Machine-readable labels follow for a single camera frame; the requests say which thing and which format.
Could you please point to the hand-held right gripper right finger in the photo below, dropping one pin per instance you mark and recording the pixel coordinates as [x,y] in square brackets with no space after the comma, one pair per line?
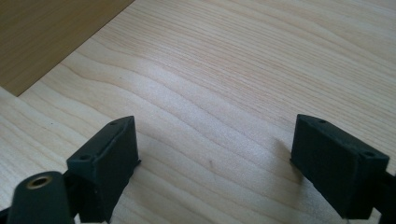
[336,168]

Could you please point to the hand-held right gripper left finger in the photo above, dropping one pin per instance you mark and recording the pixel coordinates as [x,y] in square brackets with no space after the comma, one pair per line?
[106,168]

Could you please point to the brown wooden board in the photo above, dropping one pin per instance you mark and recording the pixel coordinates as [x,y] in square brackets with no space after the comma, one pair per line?
[46,37]

